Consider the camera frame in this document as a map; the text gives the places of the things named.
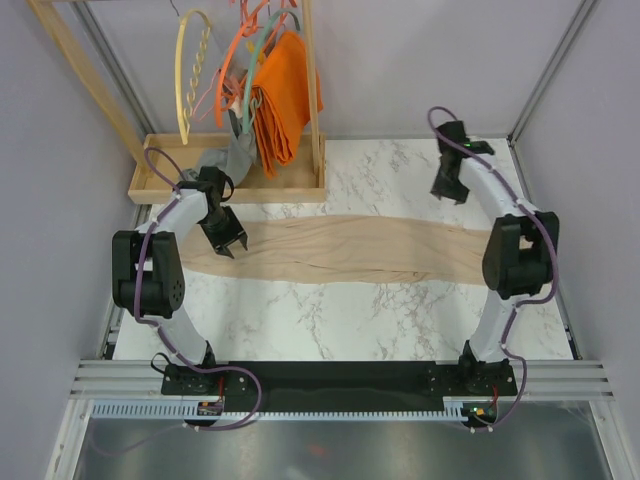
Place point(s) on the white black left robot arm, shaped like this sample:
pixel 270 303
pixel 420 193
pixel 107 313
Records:
pixel 147 273

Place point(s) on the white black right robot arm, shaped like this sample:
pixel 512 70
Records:
pixel 519 265

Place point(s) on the aluminium frame rail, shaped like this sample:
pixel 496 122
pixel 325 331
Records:
pixel 547 380

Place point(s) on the wooden clothes rack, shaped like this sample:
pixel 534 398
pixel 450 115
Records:
pixel 161 157

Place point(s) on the beige trousers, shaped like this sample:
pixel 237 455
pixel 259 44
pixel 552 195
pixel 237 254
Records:
pixel 345 249

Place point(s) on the grey garment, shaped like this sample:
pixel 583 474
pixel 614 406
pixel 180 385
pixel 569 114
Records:
pixel 234 160

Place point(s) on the grey slotted cable duct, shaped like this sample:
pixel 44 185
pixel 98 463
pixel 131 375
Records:
pixel 200 410

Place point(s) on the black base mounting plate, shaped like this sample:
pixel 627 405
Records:
pixel 309 387

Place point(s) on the orange plastic hanger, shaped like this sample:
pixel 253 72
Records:
pixel 229 84

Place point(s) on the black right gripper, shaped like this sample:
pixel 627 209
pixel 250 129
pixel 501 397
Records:
pixel 441 190

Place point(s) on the teal plastic hanger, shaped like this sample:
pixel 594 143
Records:
pixel 251 72

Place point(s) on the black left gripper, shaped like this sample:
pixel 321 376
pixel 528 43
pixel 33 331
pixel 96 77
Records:
pixel 234 234

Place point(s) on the orange cloth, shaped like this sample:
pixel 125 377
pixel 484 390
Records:
pixel 284 112

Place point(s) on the pink thin hanger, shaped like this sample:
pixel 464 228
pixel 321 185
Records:
pixel 205 104

